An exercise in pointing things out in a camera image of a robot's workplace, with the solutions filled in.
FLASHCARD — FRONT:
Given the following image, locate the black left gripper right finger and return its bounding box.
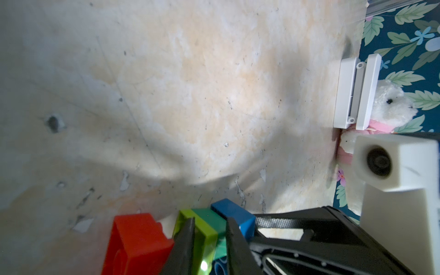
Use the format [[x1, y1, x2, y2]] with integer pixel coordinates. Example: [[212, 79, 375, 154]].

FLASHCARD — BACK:
[[226, 217, 263, 275]]

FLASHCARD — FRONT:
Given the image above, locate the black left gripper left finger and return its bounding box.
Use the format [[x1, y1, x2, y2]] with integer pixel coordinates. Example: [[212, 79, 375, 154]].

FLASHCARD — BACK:
[[160, 218, 195, 275]]

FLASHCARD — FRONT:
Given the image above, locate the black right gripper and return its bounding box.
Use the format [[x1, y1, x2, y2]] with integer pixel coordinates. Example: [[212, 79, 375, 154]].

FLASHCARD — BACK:
[[249, 206, 413, 275]]

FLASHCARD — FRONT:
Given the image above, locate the lime green lego brick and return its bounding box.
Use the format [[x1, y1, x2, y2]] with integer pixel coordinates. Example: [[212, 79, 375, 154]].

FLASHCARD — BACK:
[[173, 208, 227, 275]]

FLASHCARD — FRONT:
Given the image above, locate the blue lego brick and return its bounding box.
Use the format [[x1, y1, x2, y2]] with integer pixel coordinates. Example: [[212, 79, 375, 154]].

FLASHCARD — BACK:
[[210, 199, 256, 241]]

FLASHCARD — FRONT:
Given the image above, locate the red lego brick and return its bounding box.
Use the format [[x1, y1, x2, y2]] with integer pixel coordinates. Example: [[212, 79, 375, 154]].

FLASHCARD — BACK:
[[102, 213, 174, 275]]

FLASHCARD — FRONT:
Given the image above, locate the white teddy bear pink shirt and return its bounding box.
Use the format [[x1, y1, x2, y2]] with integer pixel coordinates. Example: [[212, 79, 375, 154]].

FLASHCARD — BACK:
[[337, 80, 418, 216]]

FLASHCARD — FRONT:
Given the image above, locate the white rectangular box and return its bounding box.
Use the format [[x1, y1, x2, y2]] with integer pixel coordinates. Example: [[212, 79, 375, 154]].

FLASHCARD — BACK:
[[333, 53, 382, 130]]

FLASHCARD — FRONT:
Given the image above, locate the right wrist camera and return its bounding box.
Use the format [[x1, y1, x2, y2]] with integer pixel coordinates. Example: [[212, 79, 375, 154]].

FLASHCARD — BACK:
[[352, 132, 440, 275]]

